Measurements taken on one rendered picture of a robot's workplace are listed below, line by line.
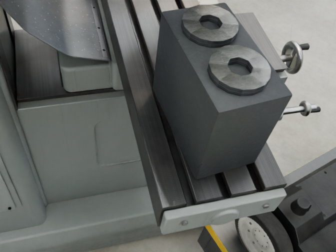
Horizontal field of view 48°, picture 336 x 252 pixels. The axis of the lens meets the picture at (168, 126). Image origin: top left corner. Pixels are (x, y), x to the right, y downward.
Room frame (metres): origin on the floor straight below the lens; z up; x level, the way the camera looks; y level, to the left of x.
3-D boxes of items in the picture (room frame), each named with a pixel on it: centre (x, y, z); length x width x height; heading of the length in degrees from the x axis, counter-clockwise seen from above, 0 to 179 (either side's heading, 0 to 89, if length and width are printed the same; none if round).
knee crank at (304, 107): (0.92, -0.43, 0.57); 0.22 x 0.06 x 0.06; 113
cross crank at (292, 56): (1.04, -0.35, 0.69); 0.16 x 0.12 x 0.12; 113
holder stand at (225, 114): (0.45, -0.06, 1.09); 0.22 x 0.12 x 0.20; 29
